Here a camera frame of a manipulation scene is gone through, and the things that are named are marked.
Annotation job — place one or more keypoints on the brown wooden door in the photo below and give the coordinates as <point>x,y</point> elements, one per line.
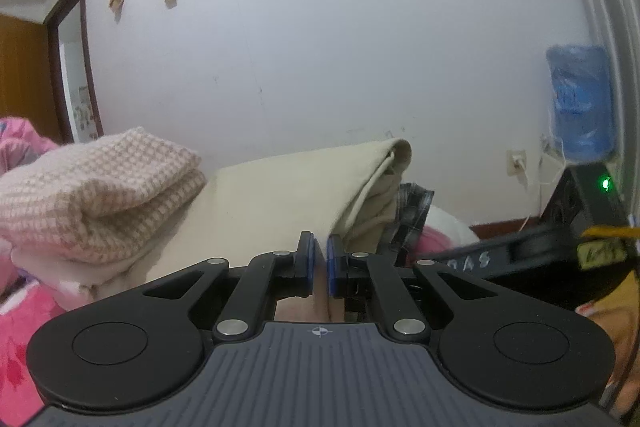
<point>31,71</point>

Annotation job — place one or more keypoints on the pink floral bed sheet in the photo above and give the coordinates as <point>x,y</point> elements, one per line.
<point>25,336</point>

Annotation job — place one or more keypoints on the person's right hand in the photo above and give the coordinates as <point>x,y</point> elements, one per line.
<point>620,322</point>

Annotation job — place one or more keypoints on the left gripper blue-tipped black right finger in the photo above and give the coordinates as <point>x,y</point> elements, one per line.
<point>372,284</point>

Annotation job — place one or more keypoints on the white wall socket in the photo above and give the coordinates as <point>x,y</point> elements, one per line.
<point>516,162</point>

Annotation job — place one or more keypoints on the plaid dark shirt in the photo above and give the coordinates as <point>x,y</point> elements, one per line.
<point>413,204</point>

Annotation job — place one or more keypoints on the pink grey checked duvet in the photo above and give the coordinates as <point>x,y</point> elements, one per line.
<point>21,144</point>

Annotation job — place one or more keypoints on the beige cotton jacket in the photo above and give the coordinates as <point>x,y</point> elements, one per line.
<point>246,210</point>

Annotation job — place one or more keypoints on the blue water jug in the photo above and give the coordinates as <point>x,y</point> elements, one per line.
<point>583,128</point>

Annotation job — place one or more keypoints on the pink white knitted sweater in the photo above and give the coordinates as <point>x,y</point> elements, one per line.
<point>100,201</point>

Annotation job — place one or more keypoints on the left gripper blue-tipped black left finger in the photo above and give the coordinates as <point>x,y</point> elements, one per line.
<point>259,286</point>

